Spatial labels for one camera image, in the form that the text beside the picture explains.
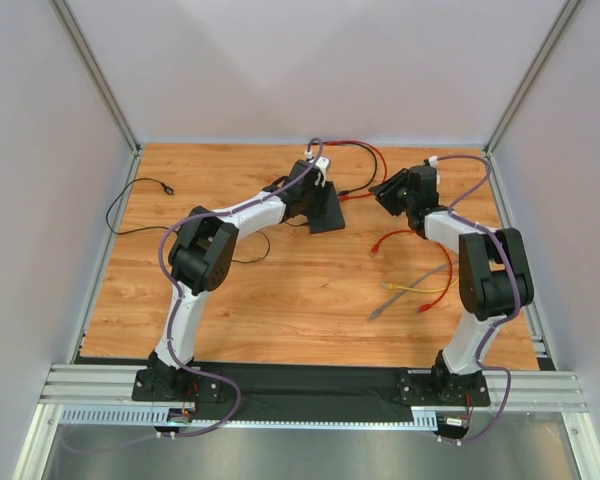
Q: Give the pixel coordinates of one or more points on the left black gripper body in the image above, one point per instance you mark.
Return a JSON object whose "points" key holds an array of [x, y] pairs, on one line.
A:
{"points": [[323, 201]]}

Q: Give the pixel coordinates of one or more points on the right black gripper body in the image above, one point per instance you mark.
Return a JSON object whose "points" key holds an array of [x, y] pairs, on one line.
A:
{"points": [[397, 188]]}

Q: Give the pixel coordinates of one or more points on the black network switch box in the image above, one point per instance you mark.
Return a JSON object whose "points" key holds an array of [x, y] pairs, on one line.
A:
{"points": [[326, 214]]}

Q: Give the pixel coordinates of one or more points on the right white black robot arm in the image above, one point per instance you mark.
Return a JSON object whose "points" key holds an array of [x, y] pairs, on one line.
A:
{"points": [[494, 276]]}

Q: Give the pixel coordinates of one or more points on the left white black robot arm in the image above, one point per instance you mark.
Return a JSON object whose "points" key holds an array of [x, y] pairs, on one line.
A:
{"points": [[195, 254]]}

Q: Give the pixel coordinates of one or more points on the black cloth strip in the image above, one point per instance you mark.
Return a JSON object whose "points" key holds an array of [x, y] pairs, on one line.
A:
{"points": [[316, 393]]}

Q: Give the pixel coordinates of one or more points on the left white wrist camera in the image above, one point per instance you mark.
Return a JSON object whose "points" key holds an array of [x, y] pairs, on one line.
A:
{"points": [[321, 166]]}

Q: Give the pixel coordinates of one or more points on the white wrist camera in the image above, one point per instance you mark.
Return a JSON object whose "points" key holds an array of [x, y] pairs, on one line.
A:
{"points": [[432, 161], [321, 166]]}

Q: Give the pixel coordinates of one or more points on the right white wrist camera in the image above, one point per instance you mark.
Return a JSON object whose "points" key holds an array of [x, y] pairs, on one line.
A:
{"points": [[432, 161]]}

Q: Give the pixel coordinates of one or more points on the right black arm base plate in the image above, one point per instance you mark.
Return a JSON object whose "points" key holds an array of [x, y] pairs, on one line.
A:
{"points": [[425, 388]]}

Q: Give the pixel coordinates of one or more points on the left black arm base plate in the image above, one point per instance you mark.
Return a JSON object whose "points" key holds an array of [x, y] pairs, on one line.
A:
{"points": [[174, 386]]}

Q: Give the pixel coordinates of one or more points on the right aluminium frame post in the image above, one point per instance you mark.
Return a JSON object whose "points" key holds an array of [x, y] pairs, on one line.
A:
{"points": [[565, 16]]}

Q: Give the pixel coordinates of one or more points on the aluminium frame post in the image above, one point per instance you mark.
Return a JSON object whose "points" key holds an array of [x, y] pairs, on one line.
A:
{"points": [[565, 16], [84, 52]]}

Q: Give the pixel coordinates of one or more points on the grey slotted cable duct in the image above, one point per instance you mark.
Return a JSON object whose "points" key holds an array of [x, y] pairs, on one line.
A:
{"points": [[165, 417]]}

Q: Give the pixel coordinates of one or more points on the left aluminium frame post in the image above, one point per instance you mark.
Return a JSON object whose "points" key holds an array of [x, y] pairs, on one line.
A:
{"points": [[84, 52]]}

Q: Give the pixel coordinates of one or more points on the front aluminium rail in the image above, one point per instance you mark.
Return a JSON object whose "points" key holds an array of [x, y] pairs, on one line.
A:
{"points": [[531, 391]]}

